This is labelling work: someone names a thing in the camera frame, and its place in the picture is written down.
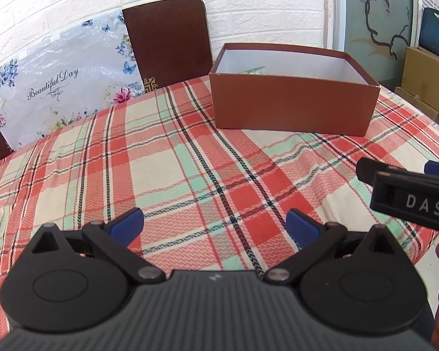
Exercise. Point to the tan cardboard carton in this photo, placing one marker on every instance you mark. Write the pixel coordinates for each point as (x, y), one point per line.
(420, 81)

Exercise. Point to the brown cardboard storage box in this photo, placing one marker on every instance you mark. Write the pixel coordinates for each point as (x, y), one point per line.
(305, 89)

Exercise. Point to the green snack packet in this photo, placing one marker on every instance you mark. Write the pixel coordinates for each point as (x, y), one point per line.
(254, 71)

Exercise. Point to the red plaid bed blanket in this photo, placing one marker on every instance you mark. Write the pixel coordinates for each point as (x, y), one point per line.
(211, 198)

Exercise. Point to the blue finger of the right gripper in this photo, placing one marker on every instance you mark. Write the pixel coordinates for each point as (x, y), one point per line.
(431, 168)

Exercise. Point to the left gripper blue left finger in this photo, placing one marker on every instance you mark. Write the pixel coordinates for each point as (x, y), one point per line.
(127, 227)

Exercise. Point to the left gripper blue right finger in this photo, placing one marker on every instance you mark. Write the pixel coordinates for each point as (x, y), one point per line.
(302, 228)

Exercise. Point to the floral plastic bedding bag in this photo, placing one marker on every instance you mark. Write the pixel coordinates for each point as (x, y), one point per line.
(71, 75)

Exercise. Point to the light blue painted door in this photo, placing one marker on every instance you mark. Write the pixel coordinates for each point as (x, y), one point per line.
(377, 34)

